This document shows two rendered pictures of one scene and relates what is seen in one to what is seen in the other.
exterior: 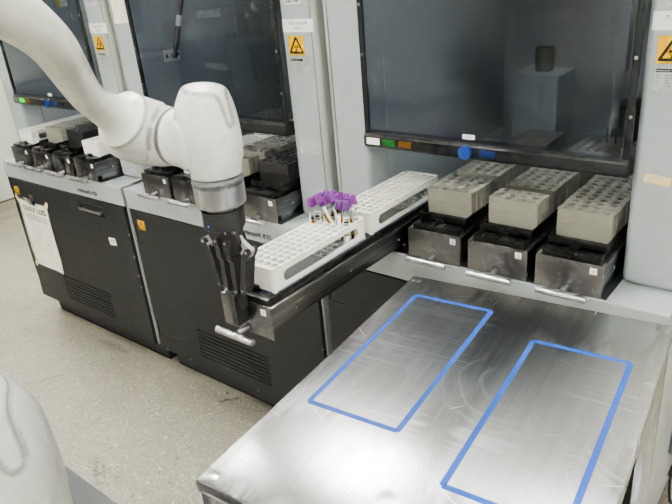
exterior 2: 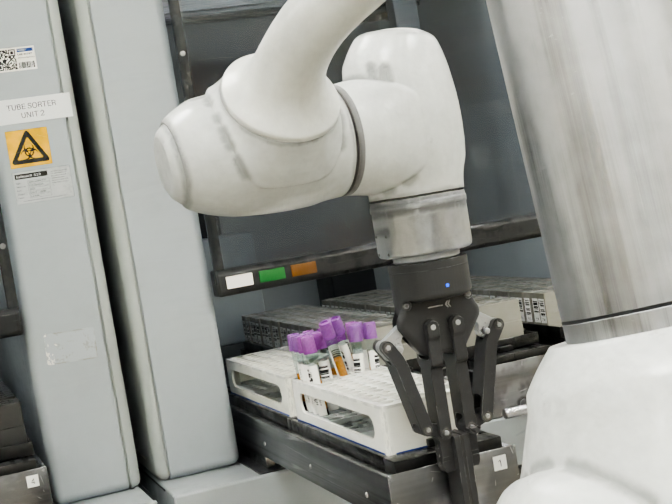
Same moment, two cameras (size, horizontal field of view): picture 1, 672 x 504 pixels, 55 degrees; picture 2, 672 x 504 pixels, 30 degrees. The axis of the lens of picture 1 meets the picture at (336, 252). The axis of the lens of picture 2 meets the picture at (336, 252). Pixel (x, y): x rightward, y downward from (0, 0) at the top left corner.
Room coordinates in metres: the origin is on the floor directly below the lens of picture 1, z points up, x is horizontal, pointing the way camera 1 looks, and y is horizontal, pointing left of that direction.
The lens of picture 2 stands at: (0.57, 1.24, 1.08)
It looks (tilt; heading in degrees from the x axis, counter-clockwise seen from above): 3 degrees down; 300
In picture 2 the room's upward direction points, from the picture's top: 9 degrees counter-clockwise
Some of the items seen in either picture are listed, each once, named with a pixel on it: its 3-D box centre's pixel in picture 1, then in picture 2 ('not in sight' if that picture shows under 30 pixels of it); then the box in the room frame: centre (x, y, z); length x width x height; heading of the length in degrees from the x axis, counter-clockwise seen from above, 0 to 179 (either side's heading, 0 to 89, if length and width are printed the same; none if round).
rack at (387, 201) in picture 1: (390, 202); (291, 382); (1.48, -0.14, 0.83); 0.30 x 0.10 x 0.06; 140
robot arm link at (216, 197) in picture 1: (219, 191); (421, 227); (1.09, 0.19, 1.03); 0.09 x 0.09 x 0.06
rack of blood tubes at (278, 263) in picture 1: (305, 250); (377, 410); (1.24, 0.06, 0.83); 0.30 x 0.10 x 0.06; 140
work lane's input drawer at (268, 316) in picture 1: (346, 250); (343, 441); (1.34, -0.02, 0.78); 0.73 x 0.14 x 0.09; 140
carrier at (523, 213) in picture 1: (514, 212); (483, 326); (1.30, -0.39, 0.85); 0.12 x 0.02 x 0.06; 49
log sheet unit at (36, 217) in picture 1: (38, 235); not in sight; (2.56, 1.24, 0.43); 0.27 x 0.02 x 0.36; 50
